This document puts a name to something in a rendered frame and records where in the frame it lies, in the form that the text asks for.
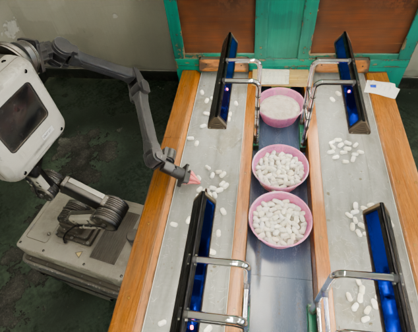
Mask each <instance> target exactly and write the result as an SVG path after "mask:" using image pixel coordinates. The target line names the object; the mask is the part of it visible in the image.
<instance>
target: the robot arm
mask: <svg viewBox="0 0 418 332"><path fill-rule="evenodd" d="M18 40H24V41H27V42H29V43H30V44H32V45H33V46H34V47H35V49H36V51H37V52H38V54H39V56H40V60H41V67H40V69H39V71H38V73H43V72H45V64H46V63H47V64H49V65H50V66H52V67H55V68H60V67H65V68H68V66H69V65H70V66H72V67H81V68H84V69H88V70H91V71H94V72H98V73H100V74H104V75H107V76H110V77H113V78H117V79H120V80H122V81H124V82H126V83H127V84H128V87H129V97H130V101H131V103H133V104H135V106H136V112H137V115H138V121H139V125H140V131H141V134H142V140H143V150H144V154H143V157H144V162H145V165H146V166H147V167H149V168H152V169H153V170H156V169H157V168H158V167H160V171H161V172H163V173H165V174H167V175H169V176H171V177H173V178H176V179H178V183H177V186H178V187H181V184H200V181H199V180H198V179H197V177H196V175H195V174H194V173H193V171H192V170H189V171H188V169H189V164H188V163H187V164H186V165H185V166H184V167H180V166H178V165H176V164H174V162H175V156H176V151H175V150H174V149H173V148H169V147H167V146H166V147H165V148H164V149H162V150H161V148H160V145H159V143H158V140H157V138H156V132H155V129H154V123H153V120H152V115H151V112H150V106H149V102H148V94H149V93H150V87H149V84H148V82H147V81H146V80H145V79H144V78H143V76H142V75H141V73H140V71H139V70H138V68H136V67H133V68H128V67H123V66H121V65H117V64H115V63H111V62H109V61H106V60H103V59H100V58H97V57H95V56H92V55H89V54H86V53H84V52H81V51H80V50H78V47H77V45H74V44H72V43H71V42H70V41H69V40H67V39H65V38H63V37H59V36H58V37H56V38H55V39H54V40H53V41H52V42H50V41H45V42H44V41H43V42H40V43H39V41H38V40H35V39H30V38H18V39H17V41H18Z"/></svg>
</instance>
